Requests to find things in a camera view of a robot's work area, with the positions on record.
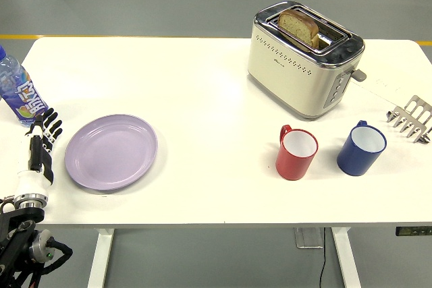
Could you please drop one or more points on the black table control panel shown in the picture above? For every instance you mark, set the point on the black table control panel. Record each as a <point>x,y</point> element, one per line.
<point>413,230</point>

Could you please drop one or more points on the silver metal toast rack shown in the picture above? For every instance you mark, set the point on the silver metal toast rack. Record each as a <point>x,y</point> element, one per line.
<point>410,119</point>

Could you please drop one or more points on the red enamel mug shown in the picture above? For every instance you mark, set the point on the red enamel mug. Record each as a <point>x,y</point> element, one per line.
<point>292,165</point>

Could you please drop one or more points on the clear plastic box under table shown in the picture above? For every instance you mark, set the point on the clear plastic box under table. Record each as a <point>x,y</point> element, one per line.
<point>307,237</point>

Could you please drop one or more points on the blue enamel mug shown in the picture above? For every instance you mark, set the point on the blue enamel mug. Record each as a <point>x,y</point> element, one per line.
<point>354,161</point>

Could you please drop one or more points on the cream and chrome toaster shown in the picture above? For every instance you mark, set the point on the cream and chrome toaster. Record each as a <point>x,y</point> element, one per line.
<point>290,79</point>

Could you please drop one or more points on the white paper sheet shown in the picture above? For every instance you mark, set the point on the white paper sheet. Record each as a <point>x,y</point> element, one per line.
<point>398,79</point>

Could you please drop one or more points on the blue labelled drink bottle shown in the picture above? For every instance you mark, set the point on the blue labelled drink bottle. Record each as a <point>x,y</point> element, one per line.
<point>23,95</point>

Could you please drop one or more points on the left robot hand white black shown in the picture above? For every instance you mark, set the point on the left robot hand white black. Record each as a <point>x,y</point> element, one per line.
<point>33,180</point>

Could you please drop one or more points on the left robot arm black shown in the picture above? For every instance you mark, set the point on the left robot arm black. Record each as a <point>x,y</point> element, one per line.
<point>20,234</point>

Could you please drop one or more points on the brown bread slice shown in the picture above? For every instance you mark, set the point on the brown bread slice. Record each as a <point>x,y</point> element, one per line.
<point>298,26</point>

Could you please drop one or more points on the purple round plate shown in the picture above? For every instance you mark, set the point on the purple round plate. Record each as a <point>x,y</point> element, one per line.
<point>111,152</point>

